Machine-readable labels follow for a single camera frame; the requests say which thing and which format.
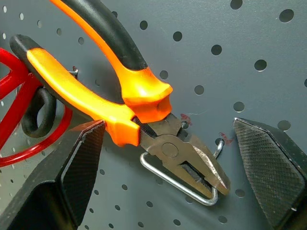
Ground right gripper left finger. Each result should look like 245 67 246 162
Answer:
0 119 106 230

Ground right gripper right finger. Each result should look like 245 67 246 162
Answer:
233 117 307 230

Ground red handled scissors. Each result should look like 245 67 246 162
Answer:
0 47 73 168

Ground grey perforated pegboard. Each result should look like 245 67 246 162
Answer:
0 0 307 230

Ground orange and black pliers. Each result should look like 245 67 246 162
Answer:
9 0 231 196

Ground silver wire loop hook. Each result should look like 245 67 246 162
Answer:
140 122 225 207

